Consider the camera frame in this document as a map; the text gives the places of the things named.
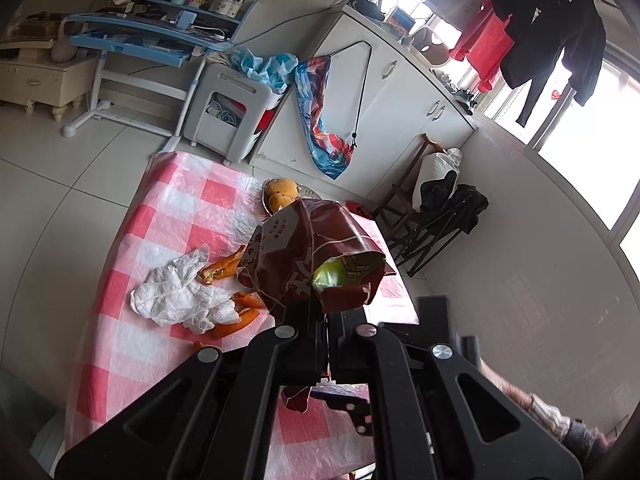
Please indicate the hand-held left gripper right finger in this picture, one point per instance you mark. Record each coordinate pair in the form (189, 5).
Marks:
(350, 350)

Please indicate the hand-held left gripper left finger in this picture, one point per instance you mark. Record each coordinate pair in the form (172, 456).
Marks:
(305, 345)

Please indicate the orange fruit peel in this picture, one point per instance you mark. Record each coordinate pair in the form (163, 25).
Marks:
(235, 323)
(222, 266)
(247, 300)

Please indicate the green snack packet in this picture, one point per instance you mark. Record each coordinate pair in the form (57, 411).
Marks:
(330, 272)

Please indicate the red-brown snack bag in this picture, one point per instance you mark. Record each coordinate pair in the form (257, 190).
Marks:
(300, 240)

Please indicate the white tissue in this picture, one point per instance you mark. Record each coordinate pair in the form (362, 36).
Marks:
(170, 295)

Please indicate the person's right forearm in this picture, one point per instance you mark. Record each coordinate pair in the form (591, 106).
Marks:
(547, 412)

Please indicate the black folding chair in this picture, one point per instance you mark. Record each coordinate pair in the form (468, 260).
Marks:
(425, 242)

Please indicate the black clothing on chair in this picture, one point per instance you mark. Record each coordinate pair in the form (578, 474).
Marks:
(465, 205)

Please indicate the wooden chair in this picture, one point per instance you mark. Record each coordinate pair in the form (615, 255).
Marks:
(400, 195)

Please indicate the small yellow mango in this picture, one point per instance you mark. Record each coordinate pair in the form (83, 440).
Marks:
(277, 203)

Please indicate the white bag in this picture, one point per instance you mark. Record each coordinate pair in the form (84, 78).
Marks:
(435, 170)

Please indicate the large yellow mango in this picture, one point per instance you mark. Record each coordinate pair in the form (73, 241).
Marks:
(280, 187)

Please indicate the red white checkered tablecloth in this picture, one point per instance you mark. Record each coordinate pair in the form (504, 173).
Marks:
(165, 210)

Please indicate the colourful hanging bag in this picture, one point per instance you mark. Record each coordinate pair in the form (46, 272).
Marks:
(320, 145)

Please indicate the white cabinet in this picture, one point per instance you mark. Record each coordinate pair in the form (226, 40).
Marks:
(400, 110)

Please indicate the white storage stool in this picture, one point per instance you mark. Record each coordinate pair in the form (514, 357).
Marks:
(235, 85)

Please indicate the light blue plastic bag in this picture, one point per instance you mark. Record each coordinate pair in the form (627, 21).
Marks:
(265, 67)

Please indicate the black hanging jacket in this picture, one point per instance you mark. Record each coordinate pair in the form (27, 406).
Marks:
(580, 45)

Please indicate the light blue box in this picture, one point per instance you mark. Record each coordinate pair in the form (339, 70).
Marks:
(186, 19)

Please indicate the blue study desk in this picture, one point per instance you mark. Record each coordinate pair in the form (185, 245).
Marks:
(150, 22)

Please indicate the beige TV cabinet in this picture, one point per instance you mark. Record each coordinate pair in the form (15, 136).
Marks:
(40, 80)

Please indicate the beige kettlebell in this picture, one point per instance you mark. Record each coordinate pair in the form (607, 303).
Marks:
(62, 45)

